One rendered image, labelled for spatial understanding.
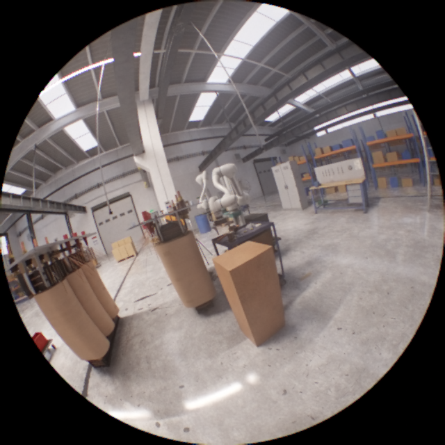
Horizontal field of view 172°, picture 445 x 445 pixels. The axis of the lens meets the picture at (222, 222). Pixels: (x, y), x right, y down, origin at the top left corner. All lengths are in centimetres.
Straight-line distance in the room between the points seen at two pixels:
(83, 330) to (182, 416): 126
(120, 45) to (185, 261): 395
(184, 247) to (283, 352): 144
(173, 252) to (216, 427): 171
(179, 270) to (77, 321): 138
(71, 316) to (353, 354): 254
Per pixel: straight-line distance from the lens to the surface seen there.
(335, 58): 690
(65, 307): 190
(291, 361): 145
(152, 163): 759
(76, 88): 1124
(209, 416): 145
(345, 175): 526
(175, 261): 165
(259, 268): 103
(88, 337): 203
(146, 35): 753
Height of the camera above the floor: 134
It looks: 9 degrees down
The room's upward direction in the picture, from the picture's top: 18 degrees counter-clockwise
